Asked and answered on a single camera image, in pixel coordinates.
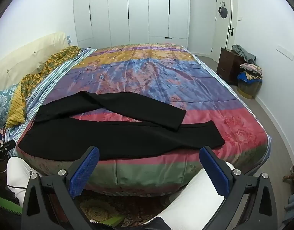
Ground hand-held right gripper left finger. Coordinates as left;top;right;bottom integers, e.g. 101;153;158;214
22;146;100;230

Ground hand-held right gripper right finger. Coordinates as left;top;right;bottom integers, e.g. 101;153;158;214
199;146;278;230

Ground black pants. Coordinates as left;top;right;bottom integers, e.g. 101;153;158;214
17;91;225;160

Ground blue floral pillow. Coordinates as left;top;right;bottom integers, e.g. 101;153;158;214
0;85;19;125

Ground yellow dotted pillow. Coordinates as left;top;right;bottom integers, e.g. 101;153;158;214
5;84;27;128

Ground patterned brown rug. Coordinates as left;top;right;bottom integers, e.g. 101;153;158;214
49;188;178;228

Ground green mat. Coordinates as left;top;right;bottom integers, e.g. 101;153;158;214
89;215;125;228

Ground brown object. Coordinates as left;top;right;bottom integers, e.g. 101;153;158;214
282;164;294;182

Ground blue white striped bed sheet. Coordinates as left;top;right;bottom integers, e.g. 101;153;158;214
3;48;97;154

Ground cream padded headboard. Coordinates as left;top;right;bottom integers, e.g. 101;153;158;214
0;32;71;94

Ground yellow laundry basket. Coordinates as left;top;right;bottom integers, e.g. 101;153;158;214
237;78;262;99

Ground yellow green floral blanket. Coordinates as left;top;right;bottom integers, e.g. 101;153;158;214
20;45;82;106

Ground pile of mixed clothes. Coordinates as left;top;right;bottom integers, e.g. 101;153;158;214
237;62;263;84

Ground colourful striped floral quilt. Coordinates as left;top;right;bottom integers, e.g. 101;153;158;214
15;43;272;196

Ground grey clothes heap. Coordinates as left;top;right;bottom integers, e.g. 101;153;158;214
232;44;258;64

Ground white door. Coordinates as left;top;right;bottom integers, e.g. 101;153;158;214
210;0;239;60

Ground round dark door hanging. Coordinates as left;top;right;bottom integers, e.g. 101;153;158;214
218;6;229;20

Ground white wardrobe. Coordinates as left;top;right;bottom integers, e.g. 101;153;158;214
72;0;191;49

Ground thin white cable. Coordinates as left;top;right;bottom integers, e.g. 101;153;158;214
0;170;30;191

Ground white wall plate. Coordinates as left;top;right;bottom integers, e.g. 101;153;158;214
276;44;294;60

